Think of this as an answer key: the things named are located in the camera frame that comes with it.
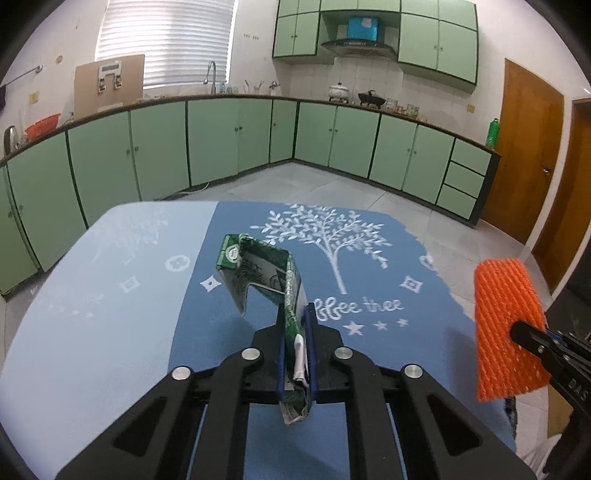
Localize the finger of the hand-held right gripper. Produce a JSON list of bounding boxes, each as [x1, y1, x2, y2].
[[545, 329, 591, 366], [509, 320, 556, 366]]

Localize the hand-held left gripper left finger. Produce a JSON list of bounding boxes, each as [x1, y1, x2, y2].
[[55, 314, 286, 480]]

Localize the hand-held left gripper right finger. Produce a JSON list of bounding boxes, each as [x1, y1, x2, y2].
[[305, 302, 537, 480]]

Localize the orange foam net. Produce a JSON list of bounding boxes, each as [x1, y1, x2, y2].
[[474, 258, 551, 403]]

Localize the green drink carton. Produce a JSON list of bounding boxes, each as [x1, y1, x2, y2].
[[216, 234, 315, 425]]

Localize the wooden door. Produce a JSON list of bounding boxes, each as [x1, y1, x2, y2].
[[478, 58, 565, 244], [531, 97, 591, 294]]

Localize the blue printed tablecloth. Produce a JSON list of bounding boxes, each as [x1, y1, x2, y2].
[[0, 200, 518, 480]]

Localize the green lower kitchen cabinets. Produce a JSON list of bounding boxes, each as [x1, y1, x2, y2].
[[0, 95, 502, 296]]

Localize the green kitchen cabinets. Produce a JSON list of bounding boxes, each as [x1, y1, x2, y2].
[[272, 0, 478, 85], [0, 95, 502, 296]]

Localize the range hood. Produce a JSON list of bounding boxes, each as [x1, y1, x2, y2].
[[321, 39, 398, 59]]

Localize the green upper kitchen cabinets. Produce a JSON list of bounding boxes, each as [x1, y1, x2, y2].
[[272, 0, 478, 85]]

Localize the cardboard box on counter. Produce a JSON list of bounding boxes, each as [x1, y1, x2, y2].
[[74, 54, 145, 120]]

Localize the blue box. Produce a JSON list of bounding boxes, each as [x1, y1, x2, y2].
[[347, 17, 382, 41]]

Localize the red plastic basin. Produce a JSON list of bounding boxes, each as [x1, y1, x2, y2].
[[25, 114, 62, 141]]

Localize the white clip holder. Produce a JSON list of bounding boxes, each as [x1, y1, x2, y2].
[[96, 63, 123, 93]]

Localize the white window blind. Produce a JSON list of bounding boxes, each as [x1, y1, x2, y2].
[[96, 0, 234, 88]]

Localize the metal wall rail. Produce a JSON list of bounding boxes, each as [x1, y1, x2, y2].
[[2, 65, 43, 88]]

